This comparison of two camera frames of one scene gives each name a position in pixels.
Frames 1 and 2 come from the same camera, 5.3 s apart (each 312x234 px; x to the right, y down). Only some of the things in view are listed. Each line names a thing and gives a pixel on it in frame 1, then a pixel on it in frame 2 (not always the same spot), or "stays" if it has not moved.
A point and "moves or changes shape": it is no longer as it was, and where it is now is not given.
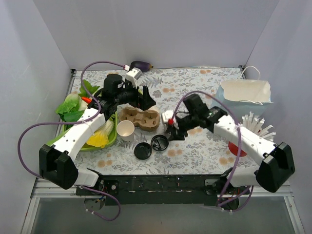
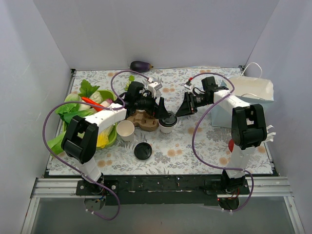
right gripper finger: x=174 y=137 to x=186 y=108
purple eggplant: x=144 y=67 stays
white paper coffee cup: x=126 y=129 stays
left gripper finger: x=148 y=100 to x=162 y=112
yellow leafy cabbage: x=100 y=137 stays
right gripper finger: x=181 y=133 to x=187 y=107
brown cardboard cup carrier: x=146 y=120 stays
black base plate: x=160 y=189 stays
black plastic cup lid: x=159 y=143 moves or changes shape
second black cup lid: x=143 y=150 stays
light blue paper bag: x=243 y=96 stays
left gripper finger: x=140 y=100 to x=156 y=110
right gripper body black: x=176 y=126 to x=189 y=103
